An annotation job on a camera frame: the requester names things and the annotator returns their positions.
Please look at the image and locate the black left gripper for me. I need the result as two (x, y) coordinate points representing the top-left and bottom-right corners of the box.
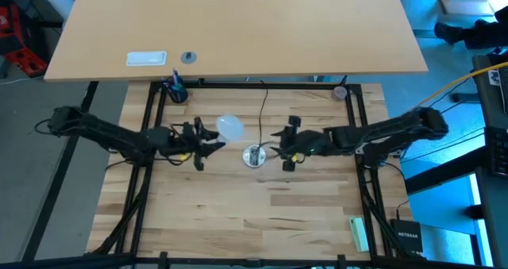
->
(171, 117), (226, 171)

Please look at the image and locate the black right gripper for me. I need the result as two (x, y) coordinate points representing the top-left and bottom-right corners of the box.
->
(269, 116), (329, 172)

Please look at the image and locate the black pen cup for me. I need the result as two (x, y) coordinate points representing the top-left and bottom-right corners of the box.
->
(163, 81), (190, 105)

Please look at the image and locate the white rectangular label plate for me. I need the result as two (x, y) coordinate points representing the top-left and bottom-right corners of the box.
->
(125, 50), (168, 67)

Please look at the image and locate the light wooden desk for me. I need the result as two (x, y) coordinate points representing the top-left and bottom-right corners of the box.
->
(43, 0), (429, 83)

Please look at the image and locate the pale green small box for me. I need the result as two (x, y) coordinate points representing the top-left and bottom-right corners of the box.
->
(348, 216), (370, 253)

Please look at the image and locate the black metal floor beam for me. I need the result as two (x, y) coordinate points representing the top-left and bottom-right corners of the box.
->
(21, 81), (100, 262)

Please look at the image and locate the black Netgear router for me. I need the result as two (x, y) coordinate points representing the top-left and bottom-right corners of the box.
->
(390, 218), (424, 258)

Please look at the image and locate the red tool case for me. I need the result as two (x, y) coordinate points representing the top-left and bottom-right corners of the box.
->
(0, 0), (48, 79)

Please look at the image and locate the black side desk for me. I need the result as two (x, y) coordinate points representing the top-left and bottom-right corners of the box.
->
(404, 52), (508, 269)

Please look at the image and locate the person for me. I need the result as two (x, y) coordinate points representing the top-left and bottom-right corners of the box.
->
(433, 5), (508, 50)

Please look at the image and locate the thin black socket cable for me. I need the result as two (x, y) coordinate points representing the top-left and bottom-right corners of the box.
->
(258, 79), (269, 148)

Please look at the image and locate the black aluminium table frame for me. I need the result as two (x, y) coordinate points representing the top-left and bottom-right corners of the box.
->
(85, 78), (421, 269)

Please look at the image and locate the black cable bundle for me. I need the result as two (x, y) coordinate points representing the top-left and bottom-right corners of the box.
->
(85, 169), (152, 258)
(356, 163), (402, 258)

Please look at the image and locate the black looped cable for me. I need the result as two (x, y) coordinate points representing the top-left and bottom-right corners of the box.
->
(33, 117), (55, 137)

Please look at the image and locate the yellow cable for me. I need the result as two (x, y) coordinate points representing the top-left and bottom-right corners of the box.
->
(412, 60), (508, 111)

